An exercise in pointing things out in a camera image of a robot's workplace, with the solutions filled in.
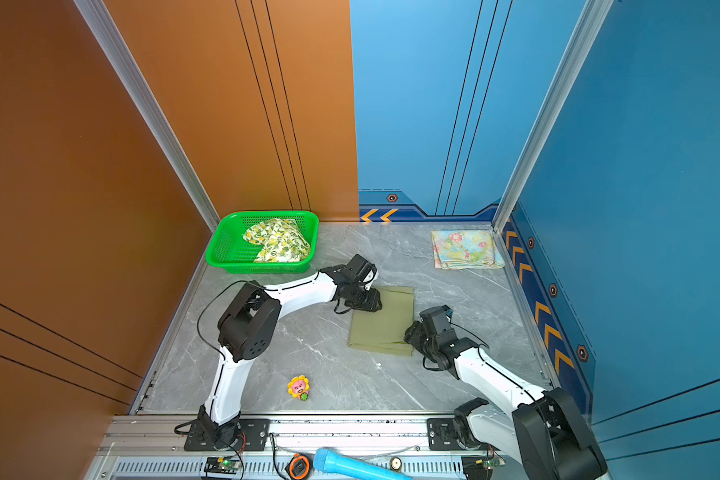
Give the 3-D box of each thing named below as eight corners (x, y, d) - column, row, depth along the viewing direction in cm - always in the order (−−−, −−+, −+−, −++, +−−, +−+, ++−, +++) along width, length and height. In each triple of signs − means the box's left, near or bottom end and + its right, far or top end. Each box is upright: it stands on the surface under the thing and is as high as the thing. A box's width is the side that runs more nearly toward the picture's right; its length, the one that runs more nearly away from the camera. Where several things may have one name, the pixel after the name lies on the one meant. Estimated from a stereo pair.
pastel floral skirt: (435, 270, 109) (437, 264, 106) (429, 234, 120) (431, 228, 117) (501, 269, 109) (505, 264, 106) (489, 234, 120) (492, 228, 117)
